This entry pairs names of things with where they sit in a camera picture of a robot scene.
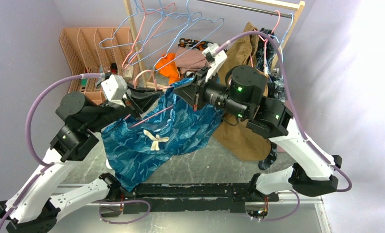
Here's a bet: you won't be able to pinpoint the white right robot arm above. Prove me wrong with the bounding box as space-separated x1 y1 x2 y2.
173 65 342 201

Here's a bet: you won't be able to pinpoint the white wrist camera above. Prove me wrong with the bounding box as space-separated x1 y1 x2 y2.
101 74 128 106
202 40 230 83

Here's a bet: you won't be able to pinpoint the brown hanging shorts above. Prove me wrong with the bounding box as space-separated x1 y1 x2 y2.
213 35 271 161

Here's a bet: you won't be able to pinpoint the toothbrush blister pack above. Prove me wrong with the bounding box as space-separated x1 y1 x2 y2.
105 159 112 170

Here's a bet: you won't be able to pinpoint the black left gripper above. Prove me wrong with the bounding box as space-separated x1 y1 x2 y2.
86 79 165 133

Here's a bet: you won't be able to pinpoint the blue leaf-print shorts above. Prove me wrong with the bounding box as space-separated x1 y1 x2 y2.
101 78 224 191

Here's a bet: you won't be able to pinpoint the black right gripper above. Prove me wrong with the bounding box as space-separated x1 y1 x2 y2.
173 67 249 120

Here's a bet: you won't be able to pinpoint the dark patterned hanging garment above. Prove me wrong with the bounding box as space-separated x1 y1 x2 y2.
255 40 285 170

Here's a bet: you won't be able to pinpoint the peach plastic desk organizer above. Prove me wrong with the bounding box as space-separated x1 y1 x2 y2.
59 27 140 105

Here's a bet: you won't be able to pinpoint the pink folded garment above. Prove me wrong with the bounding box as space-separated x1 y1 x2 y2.
174 47 207 74

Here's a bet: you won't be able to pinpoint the wooden clothes rack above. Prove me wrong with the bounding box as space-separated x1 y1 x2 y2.
122 0 305 91

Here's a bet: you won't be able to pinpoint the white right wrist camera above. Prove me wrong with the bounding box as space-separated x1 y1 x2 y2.
202 40 230 83

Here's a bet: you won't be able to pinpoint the pink wire hanger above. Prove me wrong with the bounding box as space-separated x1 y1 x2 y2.
125 69 173 119

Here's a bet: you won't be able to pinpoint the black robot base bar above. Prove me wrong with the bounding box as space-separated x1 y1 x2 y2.
97 182 280 215

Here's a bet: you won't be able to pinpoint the black orange patterned garment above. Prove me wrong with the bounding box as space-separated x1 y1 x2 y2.
178 38 214 51

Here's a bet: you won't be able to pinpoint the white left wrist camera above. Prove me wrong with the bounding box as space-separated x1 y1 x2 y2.
101 74 128 106

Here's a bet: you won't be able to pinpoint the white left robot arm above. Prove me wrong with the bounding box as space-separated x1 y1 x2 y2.
0 88 164 233

